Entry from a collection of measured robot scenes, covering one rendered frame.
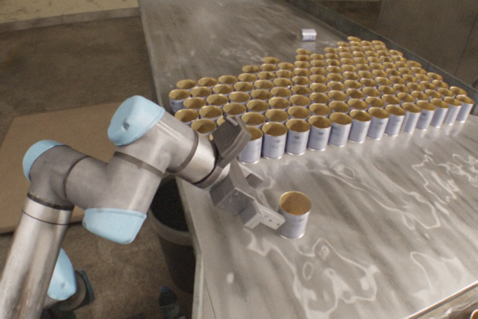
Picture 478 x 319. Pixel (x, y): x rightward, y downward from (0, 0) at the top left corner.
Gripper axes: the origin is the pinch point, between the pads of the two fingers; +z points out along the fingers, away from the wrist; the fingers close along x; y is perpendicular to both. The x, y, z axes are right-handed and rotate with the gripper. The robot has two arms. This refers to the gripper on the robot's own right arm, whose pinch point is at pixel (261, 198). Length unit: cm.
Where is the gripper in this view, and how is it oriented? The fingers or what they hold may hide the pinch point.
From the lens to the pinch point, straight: 62.7
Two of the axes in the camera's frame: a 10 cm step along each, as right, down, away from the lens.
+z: 6.5, 4.6, 6.1
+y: -7.0, 6.8, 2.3
